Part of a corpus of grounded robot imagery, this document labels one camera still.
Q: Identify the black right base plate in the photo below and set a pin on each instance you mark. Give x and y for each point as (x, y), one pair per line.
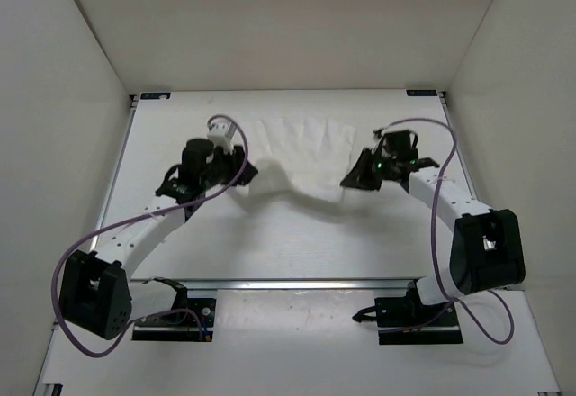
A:
(402, 322)

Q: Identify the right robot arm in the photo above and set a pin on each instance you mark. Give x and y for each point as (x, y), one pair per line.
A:
(486, 247)

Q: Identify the blue corner label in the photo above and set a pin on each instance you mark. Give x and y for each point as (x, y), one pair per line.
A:
(155, 96)
(421, 93)

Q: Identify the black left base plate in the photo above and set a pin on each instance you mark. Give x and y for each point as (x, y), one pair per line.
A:
(181, 326)

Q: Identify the aluminium table edge rail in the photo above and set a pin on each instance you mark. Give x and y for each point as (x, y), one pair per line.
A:
(306, 284)

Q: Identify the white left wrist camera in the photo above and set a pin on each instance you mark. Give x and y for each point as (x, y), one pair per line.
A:
(221, 132)

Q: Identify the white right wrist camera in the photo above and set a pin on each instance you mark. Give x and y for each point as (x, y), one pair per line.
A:
(379, 133)

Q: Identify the white pleated skirt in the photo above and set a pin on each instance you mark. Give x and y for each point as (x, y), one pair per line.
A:
(299, 160)

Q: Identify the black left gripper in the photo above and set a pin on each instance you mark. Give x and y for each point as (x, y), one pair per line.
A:
(249, 172)

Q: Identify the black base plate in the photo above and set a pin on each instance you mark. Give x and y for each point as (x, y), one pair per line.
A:
(402, 322)
(181, 326)

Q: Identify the left blue corner label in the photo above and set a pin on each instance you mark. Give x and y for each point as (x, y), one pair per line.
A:
(155, 96)

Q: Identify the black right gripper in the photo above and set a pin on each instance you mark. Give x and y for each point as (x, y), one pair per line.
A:
(358, 177)

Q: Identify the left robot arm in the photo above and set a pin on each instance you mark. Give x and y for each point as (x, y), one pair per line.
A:
(94, 290)

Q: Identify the right blue corner label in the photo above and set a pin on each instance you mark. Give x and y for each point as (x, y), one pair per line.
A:
(421, 93)

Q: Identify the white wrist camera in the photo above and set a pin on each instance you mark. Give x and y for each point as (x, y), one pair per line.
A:
(221, 132)
(379, 133)

